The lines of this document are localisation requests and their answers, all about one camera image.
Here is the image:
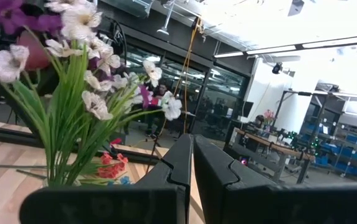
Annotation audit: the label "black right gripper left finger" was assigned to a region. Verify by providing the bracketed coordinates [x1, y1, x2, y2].
[18, 133, 194, 224]

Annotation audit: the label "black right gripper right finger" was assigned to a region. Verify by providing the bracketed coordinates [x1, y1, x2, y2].
[193, 133, 357, 224]

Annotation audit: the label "clear glass vase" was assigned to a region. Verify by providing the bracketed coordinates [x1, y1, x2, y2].
[42, 177, 84, 188]

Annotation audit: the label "orange artificial flower bunch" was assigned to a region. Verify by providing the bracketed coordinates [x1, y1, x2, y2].
[98, 151, 130, 180]

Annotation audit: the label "white artificial flower bunch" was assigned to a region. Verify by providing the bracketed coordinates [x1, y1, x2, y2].
[0, 0, 184, 187]

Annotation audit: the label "pink background flowers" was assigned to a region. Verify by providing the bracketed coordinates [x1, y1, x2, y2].
[263, 108, 276, 126]

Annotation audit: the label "background wooden desk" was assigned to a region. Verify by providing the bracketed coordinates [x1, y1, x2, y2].
[232, 126, 317, 185]

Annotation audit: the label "person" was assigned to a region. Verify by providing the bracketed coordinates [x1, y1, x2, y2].
[145, 81, 170, 139]
[252, 114, 266, 129]

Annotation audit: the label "rack with blue bins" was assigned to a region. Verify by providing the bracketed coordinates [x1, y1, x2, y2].
[299, 119, 357, 180]

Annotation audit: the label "black background monitor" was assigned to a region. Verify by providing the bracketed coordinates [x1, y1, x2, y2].
[242, 101, 254, 118]

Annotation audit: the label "black ceiling spotlight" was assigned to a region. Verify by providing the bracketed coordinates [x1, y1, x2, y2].
[271, 62, 284, 75]

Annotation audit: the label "long ceiling light strip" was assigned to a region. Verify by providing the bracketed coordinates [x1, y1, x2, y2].
[214, 33, 357, 59]

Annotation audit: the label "black background rig frame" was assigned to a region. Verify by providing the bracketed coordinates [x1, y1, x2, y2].
[273, 89, 357, 147]

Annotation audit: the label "yellow hanging cable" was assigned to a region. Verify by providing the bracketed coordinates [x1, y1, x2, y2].
[172, 17, 204, 135]

